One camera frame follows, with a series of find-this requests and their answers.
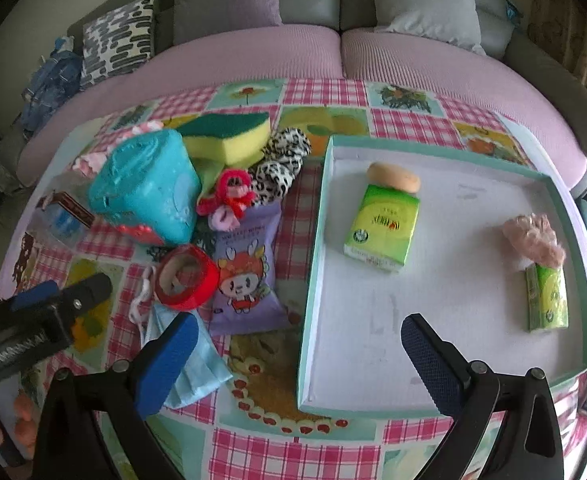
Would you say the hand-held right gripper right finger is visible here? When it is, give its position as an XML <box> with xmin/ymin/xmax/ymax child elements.
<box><xmin>401</xmin><ymin>312</ymin><xmax>565</xmax><ymax>480</ymax></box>

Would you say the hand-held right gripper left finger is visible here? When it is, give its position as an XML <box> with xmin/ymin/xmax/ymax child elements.
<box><xmin>28</xmin><ymin>312</ymin><xmax>201</xmax><ymax>480</ymax></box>

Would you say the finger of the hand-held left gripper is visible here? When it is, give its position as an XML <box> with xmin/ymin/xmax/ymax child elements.
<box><xmin>56</xmin><ymin>272</ymin><xmax>114</xmax><ymax>322</ymax></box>
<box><xmin>10</xmin><ymin>280</ymin><xmax>61</xmax><ymax>312</ymax></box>

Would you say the teal rimmed white tray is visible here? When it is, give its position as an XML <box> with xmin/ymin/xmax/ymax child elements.
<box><xmin>297</xmin><ymin>135</ymin><xmax>587</xmax><ymax>418</ymax></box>

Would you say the green tissue pack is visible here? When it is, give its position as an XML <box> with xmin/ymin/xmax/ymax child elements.
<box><xmin>525</xmin><ymin>262</ymin><xmax>570</xmax><ymax>333</ymax></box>
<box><xmin>343</xmin><ymin>184</ymin><xmax>421</xmax><ymax>275</ymax></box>

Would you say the pink frilly scrunchie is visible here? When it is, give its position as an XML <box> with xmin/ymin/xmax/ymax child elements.
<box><xmin>502</xmin><ymin>212</ymin><xmax>567</xmax><ymax>268</ymax></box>

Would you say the red pipe cleaner toy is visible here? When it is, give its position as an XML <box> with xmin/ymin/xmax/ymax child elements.
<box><xmin>196</xmin><ymin>169</ymin><xmax>255</xmax><ymax>233</ymax></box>

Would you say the beige round puff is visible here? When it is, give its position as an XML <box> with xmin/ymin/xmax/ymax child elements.
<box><xmin>367</xmin><ymin>161</ymin><xmax>421</xmax><ymax>196</ymax></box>

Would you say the yellow green sponge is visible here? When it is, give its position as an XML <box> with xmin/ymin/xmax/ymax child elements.
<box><xmin>178</xmin><ymin>110</ymin><xmax>271</xmax><ymax>167</ymax></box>

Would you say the leopard print scrunchie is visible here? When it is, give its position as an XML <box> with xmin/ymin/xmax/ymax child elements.
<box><xmin>250</xmin><ymin>127</ymin><xmax>313</xmax><ymax>206</ymax></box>

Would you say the person's left hand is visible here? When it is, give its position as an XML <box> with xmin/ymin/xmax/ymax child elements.
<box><xmin>14</xmin><ymin>393</ymin><xmax>42</xmax><ymax>454</ymax></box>

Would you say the blue face mask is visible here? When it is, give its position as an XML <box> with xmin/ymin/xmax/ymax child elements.
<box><xmin>128</xmin><ymin>265</ymin><xmax>234</xmax><ymax>408</ymax></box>

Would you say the red tape roll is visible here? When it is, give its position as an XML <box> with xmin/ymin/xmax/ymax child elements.
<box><xmin>154</xmin><ymin>246</ymin><xmax>220</xmax><ymax>310</ymax></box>

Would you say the clear plastic box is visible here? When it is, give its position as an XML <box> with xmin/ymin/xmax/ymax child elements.
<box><xmin>28</xmin><ymin>172</ymin><xmax>99</xmax><ymax>246</ymax></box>

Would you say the purple cartoon snack packet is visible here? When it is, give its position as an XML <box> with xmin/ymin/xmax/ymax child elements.
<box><xmin>208</xmin><ymin>203</ymin><xmax>294</xmax><ymax>336</ymax></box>

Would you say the teal toy box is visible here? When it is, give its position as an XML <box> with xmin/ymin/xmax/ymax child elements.
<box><xmin>88</xmin><ymin>129</ymin><xmax>199</xmax><ymax>246</ymax></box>

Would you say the blue clothing pile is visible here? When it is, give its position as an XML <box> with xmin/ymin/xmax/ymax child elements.
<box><xmin>20</xmin><ymin>37</ymin><xmax>84</xmax><ymax>138</ymax></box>

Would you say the checked printed tablecloth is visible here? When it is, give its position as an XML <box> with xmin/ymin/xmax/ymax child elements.
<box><xmin>0</xmin><ymin>77</ymin><xmax>587</xmax><ymax>480</ymax></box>

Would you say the black white patterned pillow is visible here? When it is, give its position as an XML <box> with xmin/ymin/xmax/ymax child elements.
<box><xmin>80</xmin><ymin>0</ymin><xmax>156</xmax><ymax>88</ymax></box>

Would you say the pink ribbed sofa cover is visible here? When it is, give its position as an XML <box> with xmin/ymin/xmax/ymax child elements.
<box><xmin>18</xmin><ymin>22</ymin><xmax>587</xmax><ymax>196</ymax></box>

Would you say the purple pillow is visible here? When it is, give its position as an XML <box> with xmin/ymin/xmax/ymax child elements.
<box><xmin>172</xmin><ymin>0</ymin><xmax>283</xmax><ymax>46</ymax></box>

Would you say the grey pillow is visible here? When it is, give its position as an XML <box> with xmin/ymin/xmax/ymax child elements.
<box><xmin>366</xmin><ymin>0</ymin><xmax>488</xmax><ymax>56</ymax></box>

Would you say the patterned beige curtain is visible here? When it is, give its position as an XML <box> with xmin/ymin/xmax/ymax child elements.
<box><xmin>526</xmin><ymin>0</ymin><xmax>587</xmax><ymax>96</ymax></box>

